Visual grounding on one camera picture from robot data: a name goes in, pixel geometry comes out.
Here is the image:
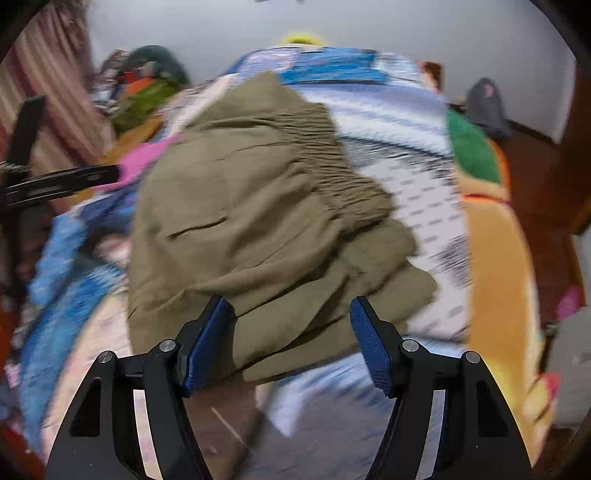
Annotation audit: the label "brown wooden bed post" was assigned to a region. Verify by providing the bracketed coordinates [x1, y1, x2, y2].
[422, 60, 444, 93]

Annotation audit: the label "blue patchwork blanket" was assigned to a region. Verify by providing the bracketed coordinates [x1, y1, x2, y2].
[18, 44, 472, 480]

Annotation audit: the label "pink cloth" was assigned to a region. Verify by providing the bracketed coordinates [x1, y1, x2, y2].
[99, 136, 181, 192]

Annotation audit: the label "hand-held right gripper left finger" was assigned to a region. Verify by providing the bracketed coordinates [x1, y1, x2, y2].
[44, 295, 237, 480]

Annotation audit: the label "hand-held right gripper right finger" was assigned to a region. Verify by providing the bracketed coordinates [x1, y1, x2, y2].
[348, 295, 536, 480]

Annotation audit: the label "orange green cartoon blanket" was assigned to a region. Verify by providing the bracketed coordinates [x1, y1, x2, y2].
[445, 108, 561, 467]

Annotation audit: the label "yellow curved cushion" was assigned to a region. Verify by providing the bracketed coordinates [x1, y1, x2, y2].
[279, 31, 326, 47]

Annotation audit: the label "green patterned bag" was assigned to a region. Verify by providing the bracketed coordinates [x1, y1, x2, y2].
[111, 78, 183, 134]

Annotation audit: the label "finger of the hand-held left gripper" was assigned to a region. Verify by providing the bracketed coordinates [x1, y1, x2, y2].
[8, 95, 48, 164]
[4, 165, 122, 203]

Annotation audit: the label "grey backpack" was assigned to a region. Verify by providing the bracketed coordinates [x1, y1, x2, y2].
[464, 78, 513, 141]

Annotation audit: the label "khaki pants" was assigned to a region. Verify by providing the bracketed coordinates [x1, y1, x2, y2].
[126, 71, 438, 384]

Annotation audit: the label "striped brown curtain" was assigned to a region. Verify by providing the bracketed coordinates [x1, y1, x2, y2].
[0, 4, 112, 171]

